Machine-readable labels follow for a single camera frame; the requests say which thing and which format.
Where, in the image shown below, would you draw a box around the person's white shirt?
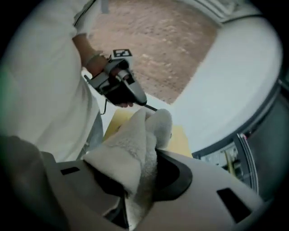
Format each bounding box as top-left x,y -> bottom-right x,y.
0,0 -> 104,163

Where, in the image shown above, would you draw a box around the person's left forearm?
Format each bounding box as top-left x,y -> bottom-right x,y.
72,33 -> 102,67

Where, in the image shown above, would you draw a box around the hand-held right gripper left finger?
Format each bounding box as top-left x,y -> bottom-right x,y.
40,151 -> 127,230

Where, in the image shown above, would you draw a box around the dark window frame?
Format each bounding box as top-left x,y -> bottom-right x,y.
191,76 -> 289,203

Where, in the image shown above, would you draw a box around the person's left hand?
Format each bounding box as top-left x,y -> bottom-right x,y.
85,54 -> 121,77

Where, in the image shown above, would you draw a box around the person's grey jeans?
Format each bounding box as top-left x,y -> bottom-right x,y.
89,112 -> 105,149

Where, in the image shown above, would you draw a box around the yellow wooden stick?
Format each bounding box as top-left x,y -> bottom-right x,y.
223,148 -> 237,176

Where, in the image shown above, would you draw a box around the white fluffy cloth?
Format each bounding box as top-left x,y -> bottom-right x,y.
83,108 -> 173,228

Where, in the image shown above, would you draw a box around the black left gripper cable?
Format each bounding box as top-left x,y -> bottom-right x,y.
99,98 -> 109,116

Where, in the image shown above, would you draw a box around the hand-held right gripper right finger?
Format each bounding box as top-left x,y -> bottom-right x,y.
133,148 -> 267,231

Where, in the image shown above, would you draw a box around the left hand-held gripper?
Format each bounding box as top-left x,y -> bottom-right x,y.
89,49 -> 158,111

